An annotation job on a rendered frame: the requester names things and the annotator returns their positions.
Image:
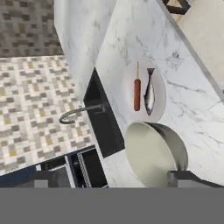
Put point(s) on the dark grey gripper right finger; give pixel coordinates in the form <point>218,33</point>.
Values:
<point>186,178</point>

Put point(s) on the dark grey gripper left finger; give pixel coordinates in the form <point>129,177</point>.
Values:
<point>43,176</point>

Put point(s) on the white plate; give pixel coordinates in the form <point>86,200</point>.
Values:
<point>157,90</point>

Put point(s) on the grey curved tap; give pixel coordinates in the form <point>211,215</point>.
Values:
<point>76,113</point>

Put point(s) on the black sink basin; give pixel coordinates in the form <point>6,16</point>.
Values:
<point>102,119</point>

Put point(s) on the silver grey fish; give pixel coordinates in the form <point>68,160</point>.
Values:
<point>149,92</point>

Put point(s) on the red sausage on stick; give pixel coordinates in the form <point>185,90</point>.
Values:
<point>137,92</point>

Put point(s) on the dark wooden stool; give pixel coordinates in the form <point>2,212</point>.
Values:
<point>176,5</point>

